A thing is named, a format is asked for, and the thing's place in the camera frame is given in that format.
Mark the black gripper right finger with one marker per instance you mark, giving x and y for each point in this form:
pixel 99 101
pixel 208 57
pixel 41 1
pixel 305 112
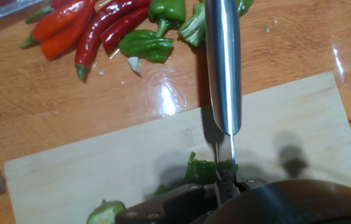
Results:
pixel 236 186

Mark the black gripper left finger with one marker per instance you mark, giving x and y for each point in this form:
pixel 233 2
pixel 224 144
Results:
pixel 178 205

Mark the steel cleaver knife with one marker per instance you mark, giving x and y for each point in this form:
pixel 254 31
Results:
pixel 223 62

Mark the green chili stem end piece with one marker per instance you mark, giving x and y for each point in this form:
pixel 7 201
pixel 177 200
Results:
pixel 105 213

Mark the dark red chili pepper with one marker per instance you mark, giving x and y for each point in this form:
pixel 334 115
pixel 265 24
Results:
pixel 93 34
pixel 122 29

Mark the orange red chili pepper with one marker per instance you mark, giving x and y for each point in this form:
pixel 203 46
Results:
pixel 57 21
pixel 66 37

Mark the red chili pepper green stem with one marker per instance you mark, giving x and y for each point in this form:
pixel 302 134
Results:
pixel 38 14

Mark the small white garlic bit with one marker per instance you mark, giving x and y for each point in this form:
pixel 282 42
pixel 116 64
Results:
pixel 134 63

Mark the green pepper piece pale inside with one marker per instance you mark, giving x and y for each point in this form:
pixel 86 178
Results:
pixel 194 31

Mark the cut green pepper piece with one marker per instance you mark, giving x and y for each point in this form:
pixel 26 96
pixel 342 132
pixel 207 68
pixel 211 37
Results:
pixel 146 46
pixel 244 6

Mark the green pepper with stem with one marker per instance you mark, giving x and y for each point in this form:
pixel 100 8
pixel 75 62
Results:
pixel 167 11

